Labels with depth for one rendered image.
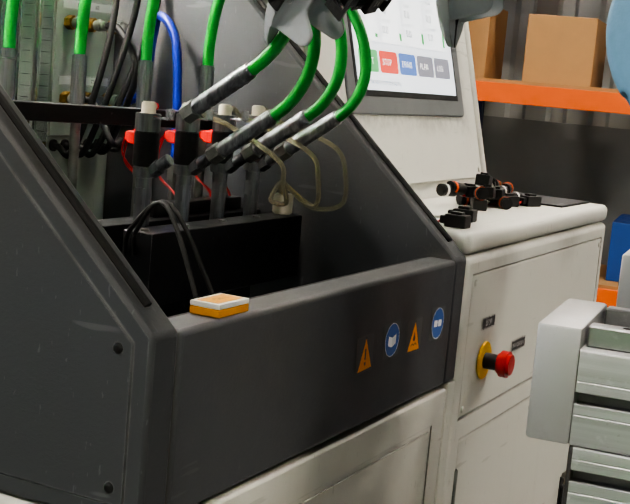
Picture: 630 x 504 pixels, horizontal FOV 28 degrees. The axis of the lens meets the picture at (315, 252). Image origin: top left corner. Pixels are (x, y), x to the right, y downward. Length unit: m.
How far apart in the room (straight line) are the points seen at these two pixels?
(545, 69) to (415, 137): 4.62
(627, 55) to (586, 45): 5.75
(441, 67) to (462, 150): 0.16
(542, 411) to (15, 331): 0.43
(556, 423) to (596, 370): 0.05
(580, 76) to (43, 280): 5.69
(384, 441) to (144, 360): 0.51
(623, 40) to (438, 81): 1.29
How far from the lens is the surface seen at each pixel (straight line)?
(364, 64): 1.52
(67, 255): 1.02
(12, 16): 1.50
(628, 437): 0.96
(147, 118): 1.38
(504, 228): 1.73
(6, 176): 1.05
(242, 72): 1.31
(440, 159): 2.11
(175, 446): 1.04
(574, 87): 6.48
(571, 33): 6.62
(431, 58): 2.12
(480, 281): 1.66
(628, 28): 0.86
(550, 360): 0.96
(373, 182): 1.60
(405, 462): 1.51
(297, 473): 1.25
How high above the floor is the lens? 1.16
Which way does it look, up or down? 8 degrees down
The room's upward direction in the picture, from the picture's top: 5 degrees clockwise
